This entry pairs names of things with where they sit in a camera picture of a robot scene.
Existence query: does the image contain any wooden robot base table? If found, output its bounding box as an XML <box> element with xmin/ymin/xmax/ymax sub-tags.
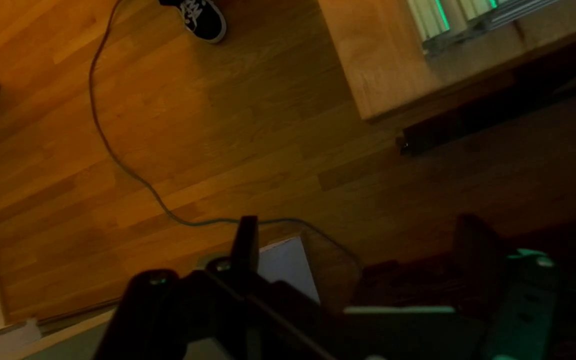
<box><xmin>318</xmin><ymin>0</ymin><xmax>576</xmax><ymax>154</ymax></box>

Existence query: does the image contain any black patterned shoe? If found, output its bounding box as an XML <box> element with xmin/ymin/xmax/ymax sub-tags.
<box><xmin>159</xmin><ymin>0</ymin><xmax>226</xmax><ymax>43</ymax></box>

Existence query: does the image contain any thin floor cable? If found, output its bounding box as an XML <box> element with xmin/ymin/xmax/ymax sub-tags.
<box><xmin>87</xmin><ymin>0</ymin><xmax>364</xmax><ymax>268</ymax></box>

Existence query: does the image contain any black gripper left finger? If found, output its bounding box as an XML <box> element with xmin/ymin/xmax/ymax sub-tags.
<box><xmin>95</xmin><ymin>217</ymin><xmax>342</xmax><ymax>360</ymax></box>

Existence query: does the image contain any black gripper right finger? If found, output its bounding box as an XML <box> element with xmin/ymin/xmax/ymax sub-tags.
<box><xmin>348</xmin><ymin>214</ymin><xmax>576</xmax><ymax>360</ymax></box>

